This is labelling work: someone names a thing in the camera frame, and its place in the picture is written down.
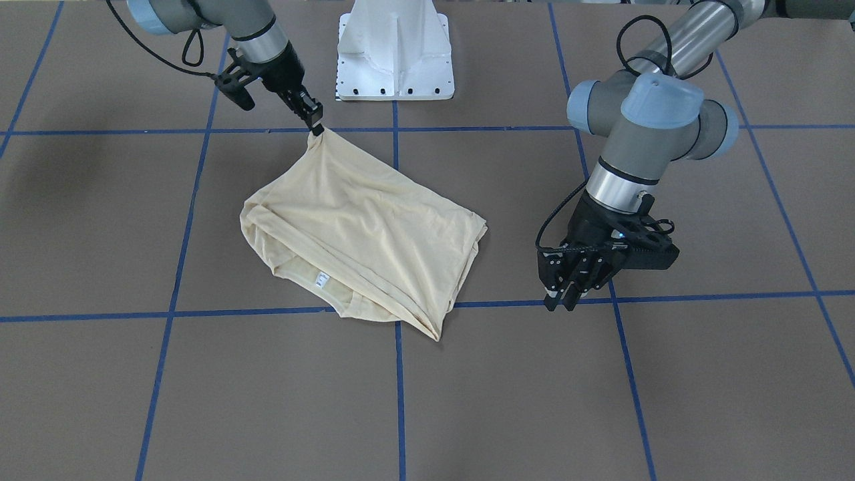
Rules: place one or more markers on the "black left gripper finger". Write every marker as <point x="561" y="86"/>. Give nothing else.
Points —
<point x="555" y="290"/>
<point x="576" y="284"/>

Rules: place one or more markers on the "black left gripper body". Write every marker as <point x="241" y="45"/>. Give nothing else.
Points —
<point x="589" y="226"/>

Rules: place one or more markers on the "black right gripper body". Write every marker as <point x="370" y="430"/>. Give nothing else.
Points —
<point x="283" y="75"/>

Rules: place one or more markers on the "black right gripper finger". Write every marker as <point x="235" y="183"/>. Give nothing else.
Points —
<point x="309" y="110"/>
<point x="290" y="99"/>

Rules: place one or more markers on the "beige long sleeve printed shirt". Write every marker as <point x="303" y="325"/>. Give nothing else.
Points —
<point x="363" y="237"/>

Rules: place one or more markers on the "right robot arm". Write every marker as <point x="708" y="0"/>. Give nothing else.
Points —
<point x="261" y="50"/>

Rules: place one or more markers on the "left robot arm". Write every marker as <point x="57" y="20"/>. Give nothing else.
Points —
<point x="651" y="115"/>

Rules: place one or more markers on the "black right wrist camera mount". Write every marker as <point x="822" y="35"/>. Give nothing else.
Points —
<point x="234" y="79"/>

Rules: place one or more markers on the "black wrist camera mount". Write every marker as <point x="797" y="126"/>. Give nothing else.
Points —
<point x="234" y="79"/>
<point x="647" y="242"/>

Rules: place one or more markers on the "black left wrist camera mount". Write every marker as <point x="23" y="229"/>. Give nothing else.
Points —
<point x="647" y="242"/>

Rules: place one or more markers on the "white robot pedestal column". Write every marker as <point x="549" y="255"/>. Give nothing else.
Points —
<point x="413" y="25"/>

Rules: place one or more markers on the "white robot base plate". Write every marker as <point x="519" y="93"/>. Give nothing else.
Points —
<point x="394" y="75"/>

